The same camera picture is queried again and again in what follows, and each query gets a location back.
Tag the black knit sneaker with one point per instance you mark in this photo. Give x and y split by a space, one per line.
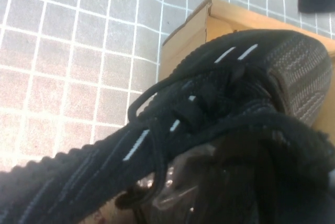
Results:
78 177

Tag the grey white-grid tablecloth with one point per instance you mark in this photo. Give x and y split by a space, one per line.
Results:
65 51

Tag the brown cardboard shoe box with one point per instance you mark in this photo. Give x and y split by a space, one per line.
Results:
188 48

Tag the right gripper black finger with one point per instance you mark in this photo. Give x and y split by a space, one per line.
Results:
274 195

